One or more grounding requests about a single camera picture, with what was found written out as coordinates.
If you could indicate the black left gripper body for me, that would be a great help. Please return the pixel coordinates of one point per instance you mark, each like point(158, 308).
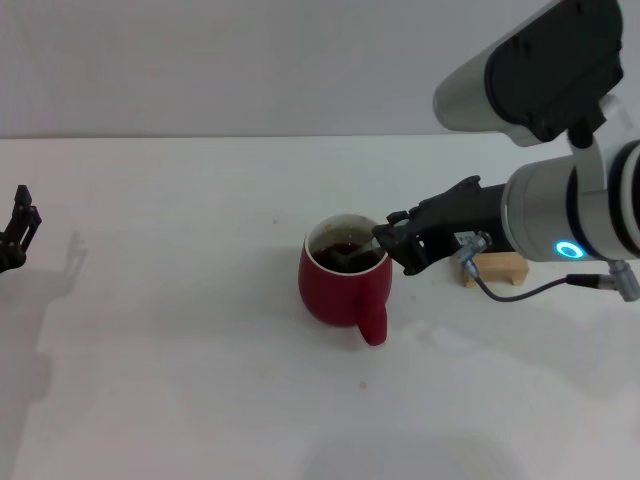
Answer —
point(7, 260)

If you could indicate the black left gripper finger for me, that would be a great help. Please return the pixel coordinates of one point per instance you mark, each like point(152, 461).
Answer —
point(25, 215)

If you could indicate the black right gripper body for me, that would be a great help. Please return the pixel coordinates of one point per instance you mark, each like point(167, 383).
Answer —
point(460, 215)

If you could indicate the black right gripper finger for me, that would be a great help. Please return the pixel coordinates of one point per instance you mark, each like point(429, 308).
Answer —
point(402, 216)
point(400, 247)

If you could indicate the red ceramic cup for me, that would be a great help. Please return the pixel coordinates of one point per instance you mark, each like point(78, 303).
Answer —
point(335, 300)

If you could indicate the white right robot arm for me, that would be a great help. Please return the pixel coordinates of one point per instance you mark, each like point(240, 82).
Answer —
point(575, 210)

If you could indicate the light wooden block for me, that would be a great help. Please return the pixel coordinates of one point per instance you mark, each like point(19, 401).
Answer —
point(495, 267)

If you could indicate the dark coffee liquid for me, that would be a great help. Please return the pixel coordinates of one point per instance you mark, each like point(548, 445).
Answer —
point(325, 252)

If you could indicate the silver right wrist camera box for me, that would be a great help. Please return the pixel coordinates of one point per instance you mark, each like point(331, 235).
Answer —
point(530, 70)

